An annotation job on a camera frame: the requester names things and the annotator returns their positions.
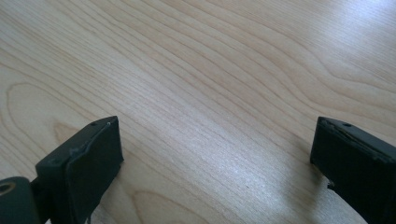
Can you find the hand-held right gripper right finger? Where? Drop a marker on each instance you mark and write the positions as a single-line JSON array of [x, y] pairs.
[[358, 168]]

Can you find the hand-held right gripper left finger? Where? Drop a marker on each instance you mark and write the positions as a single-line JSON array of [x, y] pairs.
[[84, 168]]

